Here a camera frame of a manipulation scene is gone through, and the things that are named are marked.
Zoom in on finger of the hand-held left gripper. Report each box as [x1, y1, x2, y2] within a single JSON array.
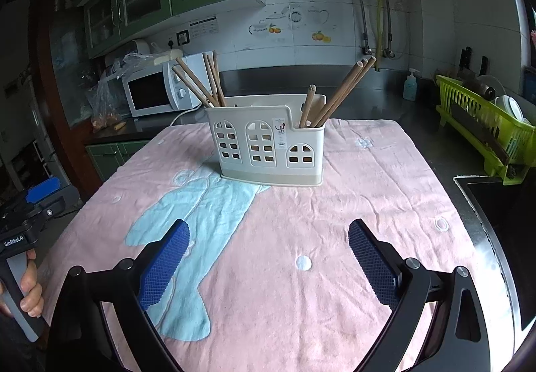
[[25, 178, 57, 204], [42, 187, 79, 219]]

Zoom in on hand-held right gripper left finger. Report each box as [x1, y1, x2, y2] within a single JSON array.
[[46, 218, 191, 372]]

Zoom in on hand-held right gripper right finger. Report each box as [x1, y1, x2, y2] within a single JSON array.
[[347, 218, 490, 372]]

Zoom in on cream plastic utensil holder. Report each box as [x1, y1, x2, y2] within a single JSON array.
[[204, 93, 327, 188]]

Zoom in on person's left hand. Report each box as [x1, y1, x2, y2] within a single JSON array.
[[0, 250, 45, 317]]

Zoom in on green base cabinet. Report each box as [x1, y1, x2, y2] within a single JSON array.
[[85, 140, 151, 184]]

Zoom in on pink towel with blue print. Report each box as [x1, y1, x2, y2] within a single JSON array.
[[36, 118, 514, 372]]

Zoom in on clear plastic bag with food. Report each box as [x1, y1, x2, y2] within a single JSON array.
[[87, 77, 126, 132]]

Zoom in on white microwave oven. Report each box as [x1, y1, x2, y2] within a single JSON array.
[[121, 53, 218, 118]]

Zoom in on black kitchen sink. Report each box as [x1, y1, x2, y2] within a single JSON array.
[[454, 175, 536, 331]]

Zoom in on crumpled clear plastic bag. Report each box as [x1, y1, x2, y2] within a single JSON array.
[[105, 53, 168, 80]]

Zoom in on white rounded appliance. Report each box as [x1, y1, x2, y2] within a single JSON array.
[[125, 39, 160, 59]]

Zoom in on clear pump soap bottle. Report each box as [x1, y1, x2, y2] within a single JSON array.
[[402, 67, 419, 101]]

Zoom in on green plastic dish rack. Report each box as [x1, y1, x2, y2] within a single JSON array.
[[434, 74, 536, 185]]

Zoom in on white bowl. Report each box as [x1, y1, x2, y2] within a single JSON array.
[[494, 95, 532, 125]]

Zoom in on white plate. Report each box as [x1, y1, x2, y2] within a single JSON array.
[[476, 74, 509, 105]]

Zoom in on white power cable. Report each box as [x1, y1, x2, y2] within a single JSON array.
[[170, 103, 208, 128]]

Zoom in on white paper wall label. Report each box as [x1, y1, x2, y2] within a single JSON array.
[[189, 18, 219, 38]]

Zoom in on thin metal hose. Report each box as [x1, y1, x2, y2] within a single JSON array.
[[385, 0, 397, 60]]

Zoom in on yellow gas hose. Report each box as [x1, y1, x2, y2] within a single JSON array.
[[376, 0, 386, 72]]

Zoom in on grey metal hose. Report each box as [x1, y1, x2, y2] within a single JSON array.
[[345, 0, 372, 57]]

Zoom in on fruit and teapot wall stickers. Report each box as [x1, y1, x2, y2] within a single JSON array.
[[248, 6, 333, 44]]

